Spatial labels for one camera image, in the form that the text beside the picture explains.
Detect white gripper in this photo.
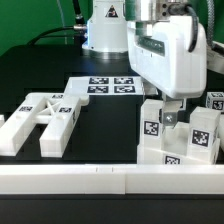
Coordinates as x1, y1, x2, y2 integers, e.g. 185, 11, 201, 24
127, 16, 207, 127

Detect white chair seat part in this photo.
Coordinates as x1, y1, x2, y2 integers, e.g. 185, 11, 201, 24
137, 122, 220, 165

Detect white chair back frame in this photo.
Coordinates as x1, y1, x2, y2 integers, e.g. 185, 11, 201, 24
0, 93, 89, 158

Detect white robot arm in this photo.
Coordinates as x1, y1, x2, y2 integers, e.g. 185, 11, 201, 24
83, 0, 224, 126

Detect white right tagged cube block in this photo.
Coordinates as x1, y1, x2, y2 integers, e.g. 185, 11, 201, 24
206, 92, 224, 112

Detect white part at right edge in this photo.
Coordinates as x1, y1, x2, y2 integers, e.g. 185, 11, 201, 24
218, 114, 224, 152

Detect white part at edge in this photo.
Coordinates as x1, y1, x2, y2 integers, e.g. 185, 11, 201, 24
0, 115, 5, 128
218, 114, 224, 152

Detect white sheet with four tags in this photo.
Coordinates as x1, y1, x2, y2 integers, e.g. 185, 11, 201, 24
63, 76, 159, 98

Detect white part at left edge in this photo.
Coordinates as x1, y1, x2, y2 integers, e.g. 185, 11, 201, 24
0, 115, 5, 128

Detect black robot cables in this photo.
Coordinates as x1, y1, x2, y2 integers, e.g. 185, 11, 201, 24
26, 0, 88, 47

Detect white front rail fixture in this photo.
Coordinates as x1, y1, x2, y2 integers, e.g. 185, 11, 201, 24
0, 164, 224, 195

